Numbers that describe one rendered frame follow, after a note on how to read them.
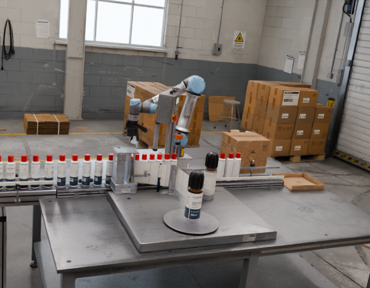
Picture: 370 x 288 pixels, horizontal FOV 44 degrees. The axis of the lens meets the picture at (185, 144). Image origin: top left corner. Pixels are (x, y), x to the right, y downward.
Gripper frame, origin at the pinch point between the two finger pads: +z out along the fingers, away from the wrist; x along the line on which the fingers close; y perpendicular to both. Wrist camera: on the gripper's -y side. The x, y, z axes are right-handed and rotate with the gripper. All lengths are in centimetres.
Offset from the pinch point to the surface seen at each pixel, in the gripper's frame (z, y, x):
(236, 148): -6, -70, 31
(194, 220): 8, 5, 110
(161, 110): -37, 1, 44
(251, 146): -7, -84, 32
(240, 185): 14, -62, 56
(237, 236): 13, -14, 125
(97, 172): 2, 41, 46
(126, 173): 0, 26, 56
